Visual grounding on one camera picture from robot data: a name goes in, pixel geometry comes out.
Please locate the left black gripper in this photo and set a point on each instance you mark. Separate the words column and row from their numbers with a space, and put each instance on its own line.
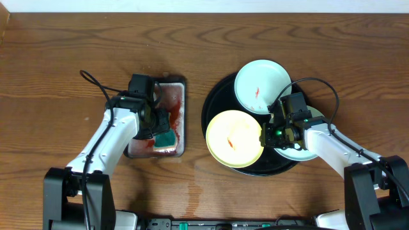
column 163, row 116

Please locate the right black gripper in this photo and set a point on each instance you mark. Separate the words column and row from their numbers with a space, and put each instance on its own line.
column 266, row 138

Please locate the green yellow sponge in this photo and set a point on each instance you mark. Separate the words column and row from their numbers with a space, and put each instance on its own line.
column 165, row 141

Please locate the light blue plate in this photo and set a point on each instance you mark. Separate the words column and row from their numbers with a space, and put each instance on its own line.
column 258, row 84
column 302, row 155

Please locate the yellow plate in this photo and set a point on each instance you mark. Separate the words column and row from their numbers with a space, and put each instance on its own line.
column 232, row 138

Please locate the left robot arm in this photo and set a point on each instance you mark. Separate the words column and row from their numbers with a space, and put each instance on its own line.
column 79, row 196

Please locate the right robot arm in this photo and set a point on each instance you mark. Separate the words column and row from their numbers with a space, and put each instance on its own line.
column 375, row 187

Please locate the black rectangular sponge tray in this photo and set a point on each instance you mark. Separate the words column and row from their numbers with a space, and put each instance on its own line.
column 170, row 92

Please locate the black round tray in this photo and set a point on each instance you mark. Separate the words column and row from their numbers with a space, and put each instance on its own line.
column 222, row 98

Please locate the light blue top plate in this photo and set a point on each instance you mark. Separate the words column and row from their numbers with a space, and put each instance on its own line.
column 258, row 84

